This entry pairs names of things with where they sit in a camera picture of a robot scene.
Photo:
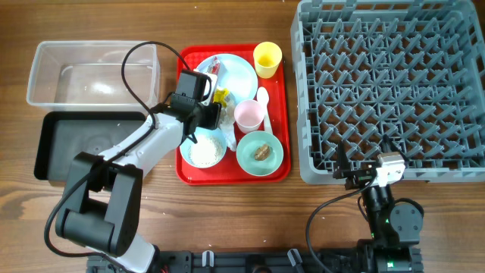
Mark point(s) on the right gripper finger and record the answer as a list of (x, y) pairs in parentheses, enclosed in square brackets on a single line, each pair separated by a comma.
[(388, 146), (343, 166)]

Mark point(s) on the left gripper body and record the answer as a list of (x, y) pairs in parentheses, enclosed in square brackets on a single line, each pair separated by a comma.
[(208, 116)]

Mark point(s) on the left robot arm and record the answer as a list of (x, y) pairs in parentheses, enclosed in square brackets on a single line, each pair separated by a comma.
[(100, 205)]

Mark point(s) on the white plastic spoon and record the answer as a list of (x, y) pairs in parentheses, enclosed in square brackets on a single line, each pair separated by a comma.
[(262, 97)]

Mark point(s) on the yellow plastic cup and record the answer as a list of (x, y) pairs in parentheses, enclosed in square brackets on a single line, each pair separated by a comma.
[(267, 57)]

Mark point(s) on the teal bowl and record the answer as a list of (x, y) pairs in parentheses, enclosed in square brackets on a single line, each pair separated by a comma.
[(245, 153)]

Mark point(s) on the grey dishwasher rack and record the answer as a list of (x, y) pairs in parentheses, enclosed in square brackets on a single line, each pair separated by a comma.
[(412, 71)]

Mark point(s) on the white tissue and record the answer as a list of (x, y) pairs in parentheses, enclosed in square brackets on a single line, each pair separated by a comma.
[(226, 124)]

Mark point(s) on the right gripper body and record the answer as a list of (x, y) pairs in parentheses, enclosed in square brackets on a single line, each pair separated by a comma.
[(358, 179)]

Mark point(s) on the brown food scrap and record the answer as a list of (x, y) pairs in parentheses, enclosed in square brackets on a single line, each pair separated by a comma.
[(262, 152)]

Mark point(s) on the light blue plate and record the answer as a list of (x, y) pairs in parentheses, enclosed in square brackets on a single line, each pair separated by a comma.
[(235, 74)]

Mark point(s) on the yellow snack wrapper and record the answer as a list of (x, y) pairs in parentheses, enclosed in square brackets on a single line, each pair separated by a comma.
[(222, 96)]

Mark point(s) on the light blue rice bowl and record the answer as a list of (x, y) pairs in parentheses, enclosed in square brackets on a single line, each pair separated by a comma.
[(207, 152)]

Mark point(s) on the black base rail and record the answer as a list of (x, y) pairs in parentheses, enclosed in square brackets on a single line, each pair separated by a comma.
[(242, 261)]

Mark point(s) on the red plastic tray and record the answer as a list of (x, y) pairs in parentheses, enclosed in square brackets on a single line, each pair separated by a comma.
[(228, 172)]

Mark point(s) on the clear plastic bin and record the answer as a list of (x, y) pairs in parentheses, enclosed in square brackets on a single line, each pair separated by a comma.
[(85, 75)]

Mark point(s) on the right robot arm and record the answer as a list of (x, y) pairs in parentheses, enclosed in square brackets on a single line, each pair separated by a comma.
[(395, 224)]

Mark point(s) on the red snack wrapper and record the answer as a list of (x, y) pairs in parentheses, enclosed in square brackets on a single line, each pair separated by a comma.
[(214, 67)]

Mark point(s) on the black plastic bin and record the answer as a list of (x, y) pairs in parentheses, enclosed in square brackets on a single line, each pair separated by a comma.
[(65, 134)]

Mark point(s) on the pink plastic cup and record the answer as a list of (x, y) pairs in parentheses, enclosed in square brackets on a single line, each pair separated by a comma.
[(248, 116)]

